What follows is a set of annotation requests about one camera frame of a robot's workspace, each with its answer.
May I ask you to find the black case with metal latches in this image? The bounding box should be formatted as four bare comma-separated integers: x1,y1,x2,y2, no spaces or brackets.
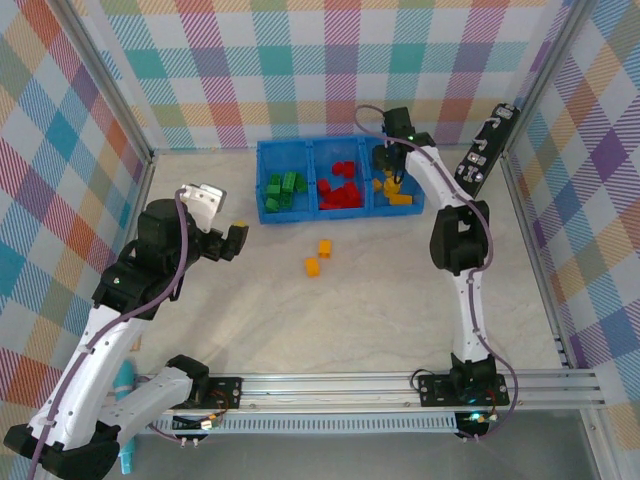
455,103,519,201

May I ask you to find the blue three-compartment bin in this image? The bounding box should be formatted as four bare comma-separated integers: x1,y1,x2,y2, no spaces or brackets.
255,131,426,226

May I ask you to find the teal marker pen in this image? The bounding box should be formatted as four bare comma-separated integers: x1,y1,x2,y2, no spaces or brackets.
113,362,137,475

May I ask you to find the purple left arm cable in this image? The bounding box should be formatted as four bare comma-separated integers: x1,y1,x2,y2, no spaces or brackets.
24,189,191,480

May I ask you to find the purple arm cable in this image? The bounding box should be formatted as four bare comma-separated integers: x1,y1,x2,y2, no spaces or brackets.
24,189,191,480
353,104,520,442

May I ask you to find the aluminium side rail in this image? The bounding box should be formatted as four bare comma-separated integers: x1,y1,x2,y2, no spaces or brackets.
87,152,157,376
499,149,576,371

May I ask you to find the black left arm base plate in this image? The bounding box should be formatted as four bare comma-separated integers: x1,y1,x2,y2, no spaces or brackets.
189,377,244,411

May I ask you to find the aluminium frame post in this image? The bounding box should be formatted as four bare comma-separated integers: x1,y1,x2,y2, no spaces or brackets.
507,0,599,156
58,0,156,164

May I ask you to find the aluminium frame rail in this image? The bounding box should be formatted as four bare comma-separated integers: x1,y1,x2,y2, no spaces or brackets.
53,369,607,415

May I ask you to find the slotted grey cable duct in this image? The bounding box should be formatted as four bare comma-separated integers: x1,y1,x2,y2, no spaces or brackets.
149,415,460,436

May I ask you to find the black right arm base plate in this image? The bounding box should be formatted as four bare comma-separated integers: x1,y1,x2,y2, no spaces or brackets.
417,373,511,407

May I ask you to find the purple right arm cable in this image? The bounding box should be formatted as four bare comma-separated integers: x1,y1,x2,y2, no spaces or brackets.
353,104,520,442

